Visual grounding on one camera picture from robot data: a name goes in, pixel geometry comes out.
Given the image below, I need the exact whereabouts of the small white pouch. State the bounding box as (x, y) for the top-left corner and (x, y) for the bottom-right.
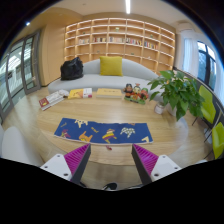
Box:
(58, 89), (70, 98)

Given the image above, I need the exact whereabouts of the black bag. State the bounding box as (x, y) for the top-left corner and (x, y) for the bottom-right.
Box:
(59, 56), (85, 81)

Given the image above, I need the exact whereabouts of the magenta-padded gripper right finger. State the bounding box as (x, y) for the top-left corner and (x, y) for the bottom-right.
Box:
(131, 143), (183, 186)

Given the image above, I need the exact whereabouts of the yellow cushion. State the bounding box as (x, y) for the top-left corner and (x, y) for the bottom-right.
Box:
(99, 55), (124, 77)

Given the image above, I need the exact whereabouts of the grey-framed glass door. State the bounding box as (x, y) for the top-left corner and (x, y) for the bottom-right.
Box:
(0, 29), (43, 124)

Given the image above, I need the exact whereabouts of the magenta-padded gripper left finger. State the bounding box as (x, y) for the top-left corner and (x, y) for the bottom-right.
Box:
(39, 143), (92, 185)

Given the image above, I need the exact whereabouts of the colourful figurine set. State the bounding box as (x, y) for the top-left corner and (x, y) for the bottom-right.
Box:
(123, 82), (150, 105)

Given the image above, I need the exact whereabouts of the long ceiling light strip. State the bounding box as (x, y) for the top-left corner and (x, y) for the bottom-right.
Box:
(125, 0), (132, 15)

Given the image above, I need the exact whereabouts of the large pale yellow book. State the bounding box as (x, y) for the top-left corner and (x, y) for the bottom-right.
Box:
(95, 87), (124, 100)

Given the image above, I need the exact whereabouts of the red and white open book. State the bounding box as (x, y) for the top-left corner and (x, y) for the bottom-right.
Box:
(38, 91), (65, 111)

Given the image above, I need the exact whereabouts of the light grey curved sofa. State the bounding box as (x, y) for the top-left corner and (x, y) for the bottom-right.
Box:
(47, 58), (164, 101)

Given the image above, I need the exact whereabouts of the white chair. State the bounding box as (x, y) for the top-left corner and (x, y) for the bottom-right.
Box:
(0, 124), (44, 168)

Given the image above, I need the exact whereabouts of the blue patterned towel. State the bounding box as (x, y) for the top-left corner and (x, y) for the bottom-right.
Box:
(53, 117), (154, 146)

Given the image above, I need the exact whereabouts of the white wall air conditioner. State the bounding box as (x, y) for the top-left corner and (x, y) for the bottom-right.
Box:
(176, 21), (195, 33)

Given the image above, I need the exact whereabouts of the dark-framed window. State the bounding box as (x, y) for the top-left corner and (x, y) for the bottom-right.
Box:
(196, 40), (218, 92)

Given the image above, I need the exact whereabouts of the green potted plant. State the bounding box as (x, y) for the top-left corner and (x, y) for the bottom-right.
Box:
(147, 69), (205, 122)

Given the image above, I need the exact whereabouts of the wooden wall shelf unit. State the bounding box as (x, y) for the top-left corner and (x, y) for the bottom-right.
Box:
(63, 17), (177, 75)

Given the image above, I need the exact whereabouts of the white sheer curtain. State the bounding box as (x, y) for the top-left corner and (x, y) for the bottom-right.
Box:
(214, 53), (224, 105)
(181, 36), (197, 76)

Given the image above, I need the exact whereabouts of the yellow illustrated book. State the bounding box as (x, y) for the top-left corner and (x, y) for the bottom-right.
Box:
(67, 88), (84, 100)

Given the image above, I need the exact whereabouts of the lime green chair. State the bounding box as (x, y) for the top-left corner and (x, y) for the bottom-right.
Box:
(191, 84), (217, 134)
(203, 121), (224, 160)

